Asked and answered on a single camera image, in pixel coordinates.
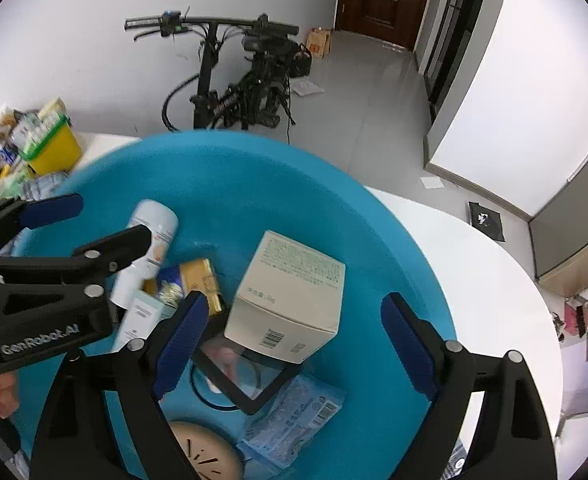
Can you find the grey beige refrigerator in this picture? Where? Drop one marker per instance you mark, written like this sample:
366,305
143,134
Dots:
569,240

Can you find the black bag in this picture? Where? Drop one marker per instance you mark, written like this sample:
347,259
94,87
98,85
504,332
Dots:
486,220

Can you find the brown paper bag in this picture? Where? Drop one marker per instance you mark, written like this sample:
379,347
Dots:
319,42

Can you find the small white paper sheet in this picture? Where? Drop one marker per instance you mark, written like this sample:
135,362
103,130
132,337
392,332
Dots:
432,182

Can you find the black folding bicycle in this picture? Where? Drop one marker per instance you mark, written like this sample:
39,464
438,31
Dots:
206,75

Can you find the light blue tissue pack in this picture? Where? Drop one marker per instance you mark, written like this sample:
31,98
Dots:
294,420

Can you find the blue plaid shirt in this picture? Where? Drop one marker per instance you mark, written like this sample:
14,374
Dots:
43,185

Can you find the white spray can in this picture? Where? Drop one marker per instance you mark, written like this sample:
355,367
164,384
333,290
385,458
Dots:
148,217

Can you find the blue white snack packet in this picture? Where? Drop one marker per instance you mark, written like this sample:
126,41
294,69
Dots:
168,282

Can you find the black framed mirror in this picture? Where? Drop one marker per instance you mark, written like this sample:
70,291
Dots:
233,370

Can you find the pale teal small box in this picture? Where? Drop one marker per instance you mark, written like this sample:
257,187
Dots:
141,315

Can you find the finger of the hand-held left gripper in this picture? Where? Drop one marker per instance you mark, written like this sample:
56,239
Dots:
53,210
118,247

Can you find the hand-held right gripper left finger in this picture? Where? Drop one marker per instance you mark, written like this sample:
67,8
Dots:
181,345

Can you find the yellow bin with green rim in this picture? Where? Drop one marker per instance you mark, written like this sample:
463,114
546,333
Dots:
56,152

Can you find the beige round clock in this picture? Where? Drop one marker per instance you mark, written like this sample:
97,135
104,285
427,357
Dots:
208,460

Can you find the blue plastic basin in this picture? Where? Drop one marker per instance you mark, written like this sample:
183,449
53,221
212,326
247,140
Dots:
274,185

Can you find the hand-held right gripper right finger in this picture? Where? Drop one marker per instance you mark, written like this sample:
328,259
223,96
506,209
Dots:
409,355

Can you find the gold foil packet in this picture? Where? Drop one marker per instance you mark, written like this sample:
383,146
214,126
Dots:
198,275

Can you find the dark brown door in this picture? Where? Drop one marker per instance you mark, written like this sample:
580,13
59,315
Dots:
384,0

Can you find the cream cardboard box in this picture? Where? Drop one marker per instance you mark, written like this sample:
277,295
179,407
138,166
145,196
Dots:
284,290

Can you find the black framed glass door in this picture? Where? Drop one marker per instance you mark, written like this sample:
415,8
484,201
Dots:
454,35

